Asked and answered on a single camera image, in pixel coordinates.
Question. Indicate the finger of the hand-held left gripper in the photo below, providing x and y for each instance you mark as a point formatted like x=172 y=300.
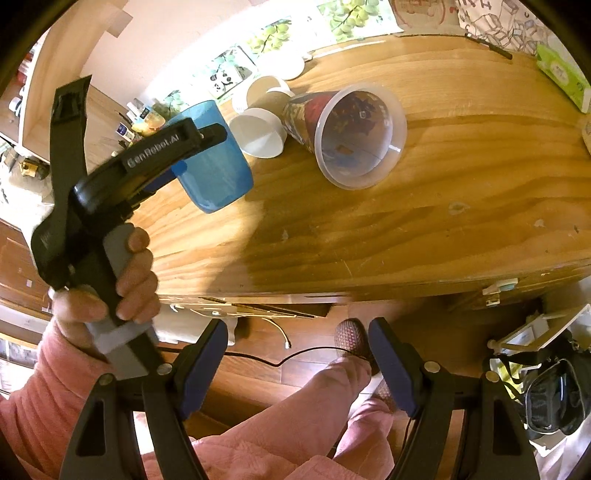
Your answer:
x=213 y=134
x=159 y=182

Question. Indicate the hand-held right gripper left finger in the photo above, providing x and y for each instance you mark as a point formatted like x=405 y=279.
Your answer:
x=203 y=367

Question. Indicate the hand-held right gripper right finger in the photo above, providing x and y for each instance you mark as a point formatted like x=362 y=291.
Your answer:
x=392 y=364

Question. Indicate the blue plastic cup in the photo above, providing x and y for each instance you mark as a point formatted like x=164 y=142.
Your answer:
x=217 y=170

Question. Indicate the person's left forearm pink sleeve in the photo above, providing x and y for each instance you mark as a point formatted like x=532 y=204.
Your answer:
x=46 y=397

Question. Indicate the white paper cup front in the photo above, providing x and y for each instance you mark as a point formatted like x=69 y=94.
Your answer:
x=258 y=136

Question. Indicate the printed clear plastic cup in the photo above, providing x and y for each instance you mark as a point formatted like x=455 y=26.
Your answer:
x=351 y=134

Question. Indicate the person's left hand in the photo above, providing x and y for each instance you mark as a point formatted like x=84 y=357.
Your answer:
x=136 y=277

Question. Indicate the brown patterned slipper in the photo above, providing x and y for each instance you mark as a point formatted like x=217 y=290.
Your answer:
x=384 y=394
x=352 y=337

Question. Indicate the group of small bottles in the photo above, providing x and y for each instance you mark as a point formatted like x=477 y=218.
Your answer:
x=143 y=120

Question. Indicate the yellow toy vehicle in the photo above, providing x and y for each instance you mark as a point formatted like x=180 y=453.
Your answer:
x=28 y=167

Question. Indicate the person's leg in pink trousers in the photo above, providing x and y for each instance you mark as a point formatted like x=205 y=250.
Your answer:
x=277 y=424
x=367 y=443

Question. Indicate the wooden desk drawer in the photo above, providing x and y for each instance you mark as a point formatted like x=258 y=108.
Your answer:
x=258 y=305

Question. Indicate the white round lid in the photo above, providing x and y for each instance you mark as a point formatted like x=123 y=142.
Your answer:
x=286 y=62

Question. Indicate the white clip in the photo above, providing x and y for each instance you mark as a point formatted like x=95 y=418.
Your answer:
x=498 y=290

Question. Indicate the white folding rack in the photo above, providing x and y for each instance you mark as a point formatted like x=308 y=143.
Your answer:
x=540 y=330

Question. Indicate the black bag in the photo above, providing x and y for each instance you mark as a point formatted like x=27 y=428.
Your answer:
x=554 y=397

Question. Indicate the red stamp paper sheet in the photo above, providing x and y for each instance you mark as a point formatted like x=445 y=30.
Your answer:
x=420 y=14

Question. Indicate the black pen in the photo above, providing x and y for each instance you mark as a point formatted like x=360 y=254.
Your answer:
x=489 y=45

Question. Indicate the green tissue box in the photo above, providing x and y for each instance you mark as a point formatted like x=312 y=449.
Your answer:
x=561 y=74

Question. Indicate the grape picture wall poster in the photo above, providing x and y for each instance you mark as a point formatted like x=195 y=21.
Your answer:
x=272 y=37
x=351 y=18
x=226 y=69

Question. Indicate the line drawing wall poster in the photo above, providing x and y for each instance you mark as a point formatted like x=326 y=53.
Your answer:
x=498 y=21

